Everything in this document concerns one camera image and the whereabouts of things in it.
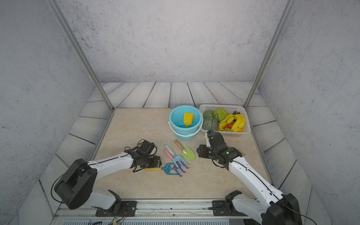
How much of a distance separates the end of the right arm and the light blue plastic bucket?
0.70 feet

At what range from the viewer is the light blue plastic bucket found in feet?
2.91

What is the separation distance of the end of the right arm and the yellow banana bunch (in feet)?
1.12

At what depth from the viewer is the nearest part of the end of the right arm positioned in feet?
1.82

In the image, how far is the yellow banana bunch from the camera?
38.3 inches

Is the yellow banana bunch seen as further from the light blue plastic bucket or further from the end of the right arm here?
the end of the right arm

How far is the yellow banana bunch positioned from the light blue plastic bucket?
178mm

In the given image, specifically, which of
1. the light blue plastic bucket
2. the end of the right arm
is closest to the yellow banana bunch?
the light blue plastic bucket
